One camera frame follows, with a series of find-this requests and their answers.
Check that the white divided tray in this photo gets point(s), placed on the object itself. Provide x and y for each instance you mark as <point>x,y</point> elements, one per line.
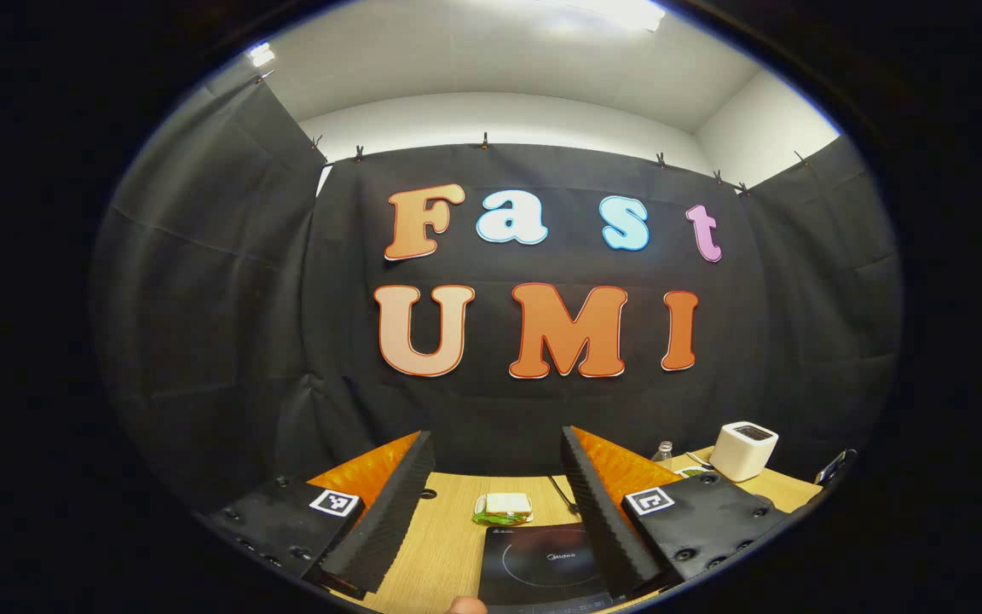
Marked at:
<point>684,472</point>

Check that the row of black cloth clips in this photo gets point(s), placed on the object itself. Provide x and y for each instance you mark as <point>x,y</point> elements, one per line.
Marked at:
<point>484,142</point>

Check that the small ceiling light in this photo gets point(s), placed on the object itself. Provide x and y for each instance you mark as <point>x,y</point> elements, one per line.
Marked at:
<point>262,55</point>

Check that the black induction cooktop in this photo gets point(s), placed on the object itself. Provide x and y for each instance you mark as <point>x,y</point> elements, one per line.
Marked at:
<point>534,567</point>

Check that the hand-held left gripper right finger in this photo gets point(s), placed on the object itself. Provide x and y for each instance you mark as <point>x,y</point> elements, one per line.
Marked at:
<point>606,520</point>

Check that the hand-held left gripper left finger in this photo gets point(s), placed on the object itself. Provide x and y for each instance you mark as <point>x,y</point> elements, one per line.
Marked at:
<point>380,529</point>

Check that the sandwich with lettuce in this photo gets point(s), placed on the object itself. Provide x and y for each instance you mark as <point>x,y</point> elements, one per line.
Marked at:
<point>508,505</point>

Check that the clear plastic water bottle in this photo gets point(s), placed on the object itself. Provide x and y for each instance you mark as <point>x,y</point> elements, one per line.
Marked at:
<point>663,454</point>

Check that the white toaster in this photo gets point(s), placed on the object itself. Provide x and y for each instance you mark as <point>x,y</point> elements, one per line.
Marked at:
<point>742,456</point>

